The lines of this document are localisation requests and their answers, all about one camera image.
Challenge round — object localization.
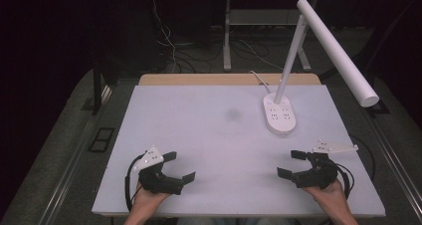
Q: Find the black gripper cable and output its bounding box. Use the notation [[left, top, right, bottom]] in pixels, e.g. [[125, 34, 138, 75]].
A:
[[334, 162, 355, 200], [123, 153, 147, 213]]

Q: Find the grey metal desk frame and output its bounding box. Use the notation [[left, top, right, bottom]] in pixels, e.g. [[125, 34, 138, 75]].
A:
[[222, 0, 314, 73]]

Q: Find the metal floor rail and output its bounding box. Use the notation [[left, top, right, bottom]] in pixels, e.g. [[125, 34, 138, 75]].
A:
[[37, 85, 114, 225], [363, 111, 422, 214]]

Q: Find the white floor cable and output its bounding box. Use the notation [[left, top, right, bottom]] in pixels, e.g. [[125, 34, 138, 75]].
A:
[[149, 0, 179, 74]]

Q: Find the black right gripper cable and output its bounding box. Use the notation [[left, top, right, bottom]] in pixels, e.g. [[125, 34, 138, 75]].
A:
[[334, 162, 355, 200]]

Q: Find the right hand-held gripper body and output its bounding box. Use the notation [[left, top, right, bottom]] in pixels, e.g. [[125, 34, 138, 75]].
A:
[[293, 139, 359, 190]]

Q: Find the white table board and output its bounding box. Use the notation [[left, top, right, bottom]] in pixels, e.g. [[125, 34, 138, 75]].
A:
[[92, 84, 387, 218]]

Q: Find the thin black cable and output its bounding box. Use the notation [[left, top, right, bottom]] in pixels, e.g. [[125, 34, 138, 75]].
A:
[[348, 132, 377, 183]]

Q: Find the person's right hand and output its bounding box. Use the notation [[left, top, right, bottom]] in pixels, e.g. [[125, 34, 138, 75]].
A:
[[303, 179, 350, 218]]

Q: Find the white lamp cable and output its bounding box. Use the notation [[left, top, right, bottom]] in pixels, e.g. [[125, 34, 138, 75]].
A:
[[249, 70, 272, 96]]

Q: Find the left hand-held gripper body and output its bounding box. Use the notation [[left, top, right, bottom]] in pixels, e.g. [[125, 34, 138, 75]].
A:
[[132, 145, 185, 196]]

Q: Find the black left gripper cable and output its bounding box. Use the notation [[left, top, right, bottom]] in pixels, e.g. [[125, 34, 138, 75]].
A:
[[123, 153, 147, 213]]

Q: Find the person's left hand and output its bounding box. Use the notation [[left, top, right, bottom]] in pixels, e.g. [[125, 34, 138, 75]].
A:
[[130, 181, 172, 218]]

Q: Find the white desk lamp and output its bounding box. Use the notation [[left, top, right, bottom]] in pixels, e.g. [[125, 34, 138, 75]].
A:
[[263, 0, 380, 136]]

